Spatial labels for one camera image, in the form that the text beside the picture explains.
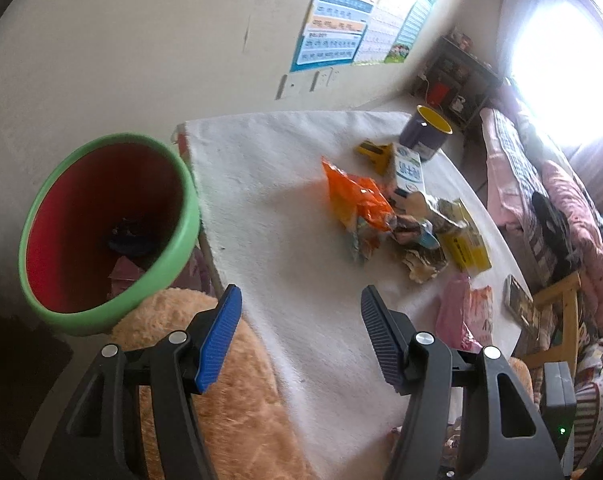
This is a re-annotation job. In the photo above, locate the bright window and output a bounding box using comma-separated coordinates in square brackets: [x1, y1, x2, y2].
[511, 0, 603, 146]

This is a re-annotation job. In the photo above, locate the orange and pink packet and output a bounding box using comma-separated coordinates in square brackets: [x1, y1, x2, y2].
[469, 285, 495, 348]

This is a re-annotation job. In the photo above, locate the dark blue wrapper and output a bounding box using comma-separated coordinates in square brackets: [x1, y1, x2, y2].
[106, 217, 157, 257]

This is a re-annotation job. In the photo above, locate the orange snack bag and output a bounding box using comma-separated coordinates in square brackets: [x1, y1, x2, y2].
[321, 156, 397, 233]

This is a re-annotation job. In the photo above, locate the pink plastic bag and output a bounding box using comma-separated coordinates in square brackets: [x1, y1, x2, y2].
[434, 274, 482, 353]

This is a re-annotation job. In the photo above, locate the white and blue milk carton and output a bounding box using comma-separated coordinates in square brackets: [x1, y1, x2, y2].
[389, 142, 427, 211]

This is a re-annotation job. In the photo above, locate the smartphone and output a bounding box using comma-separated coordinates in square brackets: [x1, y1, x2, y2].
[504, 274, 542, 328]

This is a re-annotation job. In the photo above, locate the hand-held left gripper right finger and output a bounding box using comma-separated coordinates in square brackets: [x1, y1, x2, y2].
[360, 284, 567, 480]

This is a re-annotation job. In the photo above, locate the dotted fabric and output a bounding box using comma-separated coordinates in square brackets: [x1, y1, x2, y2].
[571, 337, 603, 471]

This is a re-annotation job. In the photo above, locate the wall poster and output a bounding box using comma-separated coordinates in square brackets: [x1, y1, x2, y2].
[288, 0, 439, 73]

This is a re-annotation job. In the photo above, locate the peach fluffy robe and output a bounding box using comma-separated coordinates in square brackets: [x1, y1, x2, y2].
[110, 287, 535, 480]

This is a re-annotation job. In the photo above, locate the purple mug with yellow inside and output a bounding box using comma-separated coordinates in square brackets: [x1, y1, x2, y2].
[399, 105, 453, 161]

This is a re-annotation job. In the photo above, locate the plaid bedding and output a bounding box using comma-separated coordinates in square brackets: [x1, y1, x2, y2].
[481, 107, 549, 233]

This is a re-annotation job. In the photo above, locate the white towel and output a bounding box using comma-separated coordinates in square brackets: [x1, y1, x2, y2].
[184, 110, 527, 441]

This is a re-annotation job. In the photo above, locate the green and red bin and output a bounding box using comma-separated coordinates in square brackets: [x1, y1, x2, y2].
[18, 132, 202, 336]

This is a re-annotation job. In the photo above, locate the patterned paper cup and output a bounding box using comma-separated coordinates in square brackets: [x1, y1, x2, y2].
[400, 242, 449, 283]

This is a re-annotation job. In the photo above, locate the small yellow and black box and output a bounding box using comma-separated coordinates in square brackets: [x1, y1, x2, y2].
[357, 140, 395, 176]

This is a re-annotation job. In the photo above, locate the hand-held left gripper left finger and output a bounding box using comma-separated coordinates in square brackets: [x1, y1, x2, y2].
[36, 284, 243, 480]

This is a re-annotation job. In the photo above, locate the wooden chair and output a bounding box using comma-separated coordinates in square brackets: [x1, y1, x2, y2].
[524, 272, 582, 376]

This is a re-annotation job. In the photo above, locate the dark shelf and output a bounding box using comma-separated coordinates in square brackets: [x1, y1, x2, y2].
[416, 35, 502, 131]

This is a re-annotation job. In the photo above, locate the black garment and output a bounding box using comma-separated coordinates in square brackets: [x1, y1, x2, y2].
[531, 192, 582, 281]

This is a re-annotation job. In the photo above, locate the colourful snack wrapper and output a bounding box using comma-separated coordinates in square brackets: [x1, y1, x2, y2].
[349, 220, 397, 266]

